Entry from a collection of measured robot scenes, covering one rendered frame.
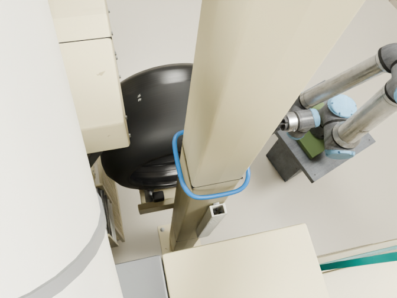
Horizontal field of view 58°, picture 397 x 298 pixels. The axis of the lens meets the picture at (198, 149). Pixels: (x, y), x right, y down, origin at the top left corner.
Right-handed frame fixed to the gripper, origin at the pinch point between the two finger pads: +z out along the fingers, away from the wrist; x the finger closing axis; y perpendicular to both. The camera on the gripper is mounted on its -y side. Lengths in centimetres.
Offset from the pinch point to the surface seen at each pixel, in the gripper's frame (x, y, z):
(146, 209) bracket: 26, -6, 50
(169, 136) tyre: 16, 46, 39
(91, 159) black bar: 22, 53, 62
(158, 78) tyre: -5, 48, 38
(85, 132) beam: 24, 76, 59
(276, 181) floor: 4, -101, -47
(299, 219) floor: 34, -101, -55
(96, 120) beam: 23, 78, 57
